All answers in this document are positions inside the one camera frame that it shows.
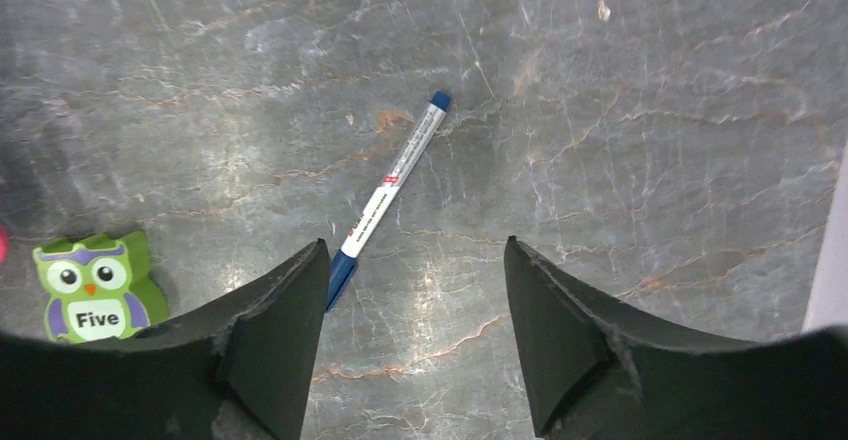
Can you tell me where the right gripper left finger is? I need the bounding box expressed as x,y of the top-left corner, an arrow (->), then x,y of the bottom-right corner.
1,239 -> 330,439

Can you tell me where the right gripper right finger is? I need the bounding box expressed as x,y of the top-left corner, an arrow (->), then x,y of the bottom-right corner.
504,237 -> 847,439

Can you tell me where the blue whiteboard marker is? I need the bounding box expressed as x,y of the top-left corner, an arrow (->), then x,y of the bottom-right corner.
325,91 -> 452,312

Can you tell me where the green owl eraser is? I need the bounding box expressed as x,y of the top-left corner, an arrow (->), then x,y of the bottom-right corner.
32,231 -> 169,344

